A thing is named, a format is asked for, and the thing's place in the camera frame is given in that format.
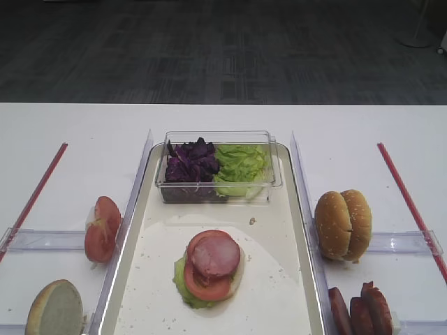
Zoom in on green lettuce under stack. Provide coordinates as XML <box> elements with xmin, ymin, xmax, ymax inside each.
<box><xmin>173</xmin><ymin>256</ymin><xmax>217</xmax><ymax>309</ymax></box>

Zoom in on right upper clear pusher rail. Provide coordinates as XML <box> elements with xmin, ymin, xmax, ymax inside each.
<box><xmin>366</xmin><ymin>230</ymin><xmax>444</xmax><ymax>256</ymax></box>

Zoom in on silver metal tray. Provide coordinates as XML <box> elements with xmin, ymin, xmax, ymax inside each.
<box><xmin>100</xmin><ymin>145</ymin><xmax>323</xmax><ymax>334</ymax></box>

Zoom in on tomato slices on left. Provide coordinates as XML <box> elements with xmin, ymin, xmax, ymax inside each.
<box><xmin>85</xmin><ymin>196</ymin><xmax>122</xmax><ymax>263</ymax></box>

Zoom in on sesame bun of pair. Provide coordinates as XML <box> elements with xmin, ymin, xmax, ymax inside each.
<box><xmin>314</xmin><ymin>191</ymin><xmax>352</xmax><ymax>260</ymax></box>
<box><xmin>341</xmin><ymin>189</ymin><xmax>372</xmax><ymax>263</ymax></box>

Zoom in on purple cabbage leaves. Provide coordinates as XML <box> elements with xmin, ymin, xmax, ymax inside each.
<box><xmin>165</xmin><ymin>137</ymin><xmax>220</xmax><ymax>183</ymax></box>

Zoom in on right lower clear pusher rail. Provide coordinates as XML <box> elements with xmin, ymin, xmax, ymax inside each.
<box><xmin>390</xmin><ymin>311</ymin><xmax>447</xmax><ymax>335</ymax></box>

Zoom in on right clear divider wall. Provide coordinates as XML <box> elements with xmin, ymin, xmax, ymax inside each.
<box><xmin>290</xmin><ymin>132</ymin><xmax>338</xmax><ymax>334</ymax></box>

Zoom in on bottom bun on tray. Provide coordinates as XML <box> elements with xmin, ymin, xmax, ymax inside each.
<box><xmin>224</xmin><ymin>256</ymin><xmax>245</xmax><ymax>300</ymax></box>

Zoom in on bun half cut side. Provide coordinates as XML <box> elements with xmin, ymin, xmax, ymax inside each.
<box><xmin>24</xmin><ymin>279</ymin><xmax>85</xmax><ymax>335</ymax></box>

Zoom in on white floor stand base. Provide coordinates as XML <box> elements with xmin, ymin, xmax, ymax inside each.
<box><xmin>394</xmin><ymin>0</ymin><xmax>431</xmax><ymax>49</ymax></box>

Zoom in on left clear divider wall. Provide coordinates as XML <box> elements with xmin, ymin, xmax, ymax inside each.
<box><xmin>88</xmin><ymin>132</ymin><xmax>153</xmax><ymax>334</ymax></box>

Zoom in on clear plastic container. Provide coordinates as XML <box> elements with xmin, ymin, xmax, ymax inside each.
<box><xmin>154</xmin><ymin>131</ymin><xmax>282</xmax><ymax>203</ymax></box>

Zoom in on pink ham slice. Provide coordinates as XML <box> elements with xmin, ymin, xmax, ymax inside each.
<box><xmin>189</xmin><ymin>236</ymin><xmax>240</xmax><ymax>278</ymax></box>

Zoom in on red strip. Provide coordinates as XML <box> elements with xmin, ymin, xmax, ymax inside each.
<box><xmin>377</xmin><ymin>142</ymin><xmax>446</xmax><ymax>281</ymax></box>
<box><xmin>0</xmin><ymin>142</ymin><xmax>68</xmax><ymax>260</ymax></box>

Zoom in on left red strip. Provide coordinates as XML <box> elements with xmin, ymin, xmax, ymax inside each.
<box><xmin>0</xmin><ymin>142</ymin><xmax>68</xmax><ymax>260</ymax></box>

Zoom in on left meat patty slice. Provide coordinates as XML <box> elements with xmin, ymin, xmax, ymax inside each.
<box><xmin>328</xmin><ymin>287</ymin><xmax>353</xmax><ymax>335</ymax></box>

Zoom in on clear divider wall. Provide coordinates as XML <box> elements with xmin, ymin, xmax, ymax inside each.
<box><xmin>88</xmin><ymin>132</ymin><xmax>153</xmax><ymax>334</ymax></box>
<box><xmin>290</xmin><ymin>132</ymin><xmax>338</xmax><ymax>334</ymax></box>

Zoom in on left upper clear pusher rail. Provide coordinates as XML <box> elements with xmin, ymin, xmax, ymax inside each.
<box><xmin>1</xmin><ymin>228</ymin><xmax>85</xmax><ymax>252</ymax></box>

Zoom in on right red strip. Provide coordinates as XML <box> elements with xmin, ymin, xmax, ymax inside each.
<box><xmin>377</xmin><ymin>142</ymin><xmax>446</xmax><ymax>281</ymax></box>

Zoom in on red tomato slice on stack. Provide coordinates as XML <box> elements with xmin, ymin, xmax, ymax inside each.
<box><xmin>184</xmin><ymin>230</ymin><xmax>237</xmax><ymax>302</ymax></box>

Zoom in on sesame bun right of pair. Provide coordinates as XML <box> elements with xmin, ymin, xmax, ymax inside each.
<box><xmin>341</xmin><ymin>189</ymin><xmax>372</xmax><ymax>263</ymax></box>

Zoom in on green lettuce in container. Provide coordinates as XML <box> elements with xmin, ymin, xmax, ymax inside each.
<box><xmin>214</xmin><ymin>144</ymin><xmax>268</xmax><ymax>200</ymax></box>

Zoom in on sesame bun left of pair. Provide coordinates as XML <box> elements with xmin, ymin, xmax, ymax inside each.
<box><xmin>314</xmin><ymin>191</ymin><xmax>352</xmax><ymax>260</ymax></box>

